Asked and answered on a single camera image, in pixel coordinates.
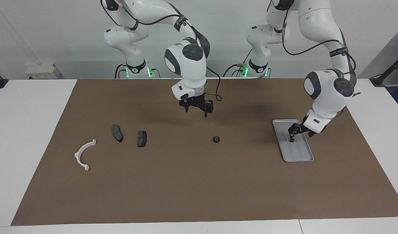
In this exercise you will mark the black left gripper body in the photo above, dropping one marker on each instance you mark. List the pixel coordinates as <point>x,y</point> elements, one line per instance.
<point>305,126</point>

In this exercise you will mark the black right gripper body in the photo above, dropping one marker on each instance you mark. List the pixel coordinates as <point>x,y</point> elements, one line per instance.
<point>198,102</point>

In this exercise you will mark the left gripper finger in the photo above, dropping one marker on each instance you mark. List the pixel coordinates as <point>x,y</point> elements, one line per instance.
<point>293,131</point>
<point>311,133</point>

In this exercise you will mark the large black bearing gear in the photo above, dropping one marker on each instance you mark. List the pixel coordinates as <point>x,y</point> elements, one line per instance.
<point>216,139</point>

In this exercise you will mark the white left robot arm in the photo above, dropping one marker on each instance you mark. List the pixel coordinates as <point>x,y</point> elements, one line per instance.
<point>328,100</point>

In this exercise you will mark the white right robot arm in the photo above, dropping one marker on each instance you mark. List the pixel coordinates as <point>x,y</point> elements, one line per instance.
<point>192,68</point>

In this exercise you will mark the silver metal tray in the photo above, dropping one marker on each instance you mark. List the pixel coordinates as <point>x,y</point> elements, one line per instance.
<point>298,151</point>

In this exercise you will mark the rectangular dark brake pad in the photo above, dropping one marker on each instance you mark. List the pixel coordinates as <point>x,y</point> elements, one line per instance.
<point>142,139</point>

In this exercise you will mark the brown table mat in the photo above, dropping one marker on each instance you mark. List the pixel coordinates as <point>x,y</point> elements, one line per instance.
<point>198,182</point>

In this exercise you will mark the angled dark brake pad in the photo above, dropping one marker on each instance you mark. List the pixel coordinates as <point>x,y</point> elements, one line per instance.
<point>117,133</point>

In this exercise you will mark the black angled stand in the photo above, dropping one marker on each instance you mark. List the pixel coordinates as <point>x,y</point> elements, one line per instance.
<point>385,76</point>

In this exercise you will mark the white socket box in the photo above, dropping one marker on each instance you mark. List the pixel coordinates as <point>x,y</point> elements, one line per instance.
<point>43,71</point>

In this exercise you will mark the white curved plastic bracket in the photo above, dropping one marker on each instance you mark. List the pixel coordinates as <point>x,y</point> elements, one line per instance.
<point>79,157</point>

